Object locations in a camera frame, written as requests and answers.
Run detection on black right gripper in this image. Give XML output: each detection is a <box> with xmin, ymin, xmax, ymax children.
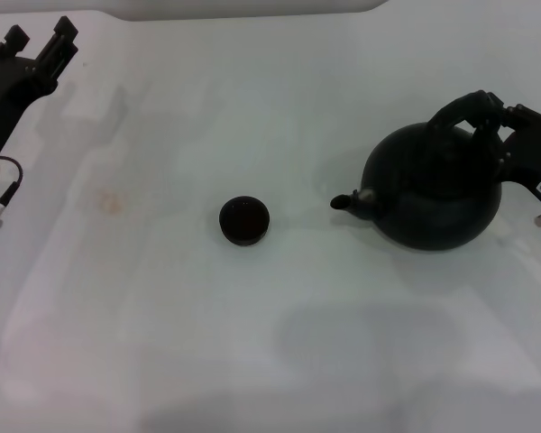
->
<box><xmin>485</xmin><ymin>91</ymin><xmax>541</xmax><ymax>202</ymax></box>

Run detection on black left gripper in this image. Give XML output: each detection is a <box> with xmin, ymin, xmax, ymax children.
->
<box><xmin>0</xmin><ymin>15</ymin><xmax>80</xmax><ymax>157</ymax></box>

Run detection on black round teapot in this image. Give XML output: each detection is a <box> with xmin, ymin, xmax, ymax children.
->
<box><xmin>329</xmin><ymin>89</ymin><xmax>504</xmax><ymax>253</ymax></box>

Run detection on small black teacup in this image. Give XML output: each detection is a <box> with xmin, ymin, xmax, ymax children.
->
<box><xmin>217</xmin><ymin>195</ymin><xmax>271</xmax><ymax>248</ymax></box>

